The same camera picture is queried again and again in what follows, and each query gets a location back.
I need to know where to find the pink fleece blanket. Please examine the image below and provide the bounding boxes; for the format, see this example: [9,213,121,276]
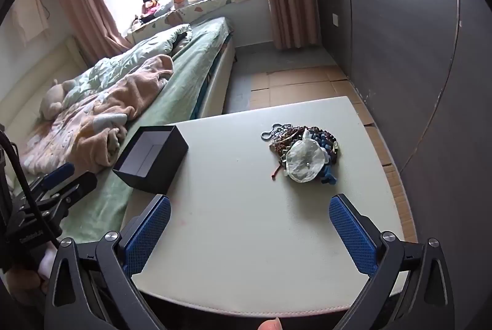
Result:
[19,54,174,175]

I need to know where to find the person's left hand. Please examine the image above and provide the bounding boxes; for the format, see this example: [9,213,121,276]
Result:
[8,269,47,296]

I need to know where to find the pile of colourful toys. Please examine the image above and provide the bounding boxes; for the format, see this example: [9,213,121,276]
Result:
[133,0,162,25]

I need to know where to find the cardboard floor sheets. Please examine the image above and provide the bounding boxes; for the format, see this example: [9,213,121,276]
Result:
[250,67,418,242]

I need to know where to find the bed with green sheet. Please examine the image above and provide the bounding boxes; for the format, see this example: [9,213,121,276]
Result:
[11,17,237,244]

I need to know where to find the pile of beaded jewelry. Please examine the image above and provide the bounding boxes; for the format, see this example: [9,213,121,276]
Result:
[261,123,343,187]

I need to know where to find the green floral quilt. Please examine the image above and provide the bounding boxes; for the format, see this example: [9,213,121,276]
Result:
[61,24,193,108]

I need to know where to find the printed window seat cushion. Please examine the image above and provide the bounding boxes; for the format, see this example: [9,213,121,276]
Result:
[127,0,266,42]

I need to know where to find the black box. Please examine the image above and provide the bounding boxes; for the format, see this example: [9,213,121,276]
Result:
[112,125,190,196]

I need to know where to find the translucent white flower ornament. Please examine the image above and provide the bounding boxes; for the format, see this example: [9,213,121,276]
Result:
[285,129,332,183]

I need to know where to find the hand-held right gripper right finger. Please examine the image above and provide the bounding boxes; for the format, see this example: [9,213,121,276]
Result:
[328,194,456,330]

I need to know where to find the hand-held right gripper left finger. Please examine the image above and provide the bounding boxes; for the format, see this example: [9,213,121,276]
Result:
[44,194,172,330]

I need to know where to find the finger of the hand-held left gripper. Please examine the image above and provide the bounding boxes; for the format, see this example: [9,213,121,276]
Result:
[27,162,76,200]
[23,171,98,217]

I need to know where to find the beige plush toy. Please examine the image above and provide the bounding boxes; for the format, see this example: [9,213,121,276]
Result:
[38,80,77,120]

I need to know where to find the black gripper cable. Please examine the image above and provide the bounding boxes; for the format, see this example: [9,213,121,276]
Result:
[0,130,60,250]

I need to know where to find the cream padded headboard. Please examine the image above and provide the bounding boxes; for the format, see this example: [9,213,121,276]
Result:
[0,36,91,112]

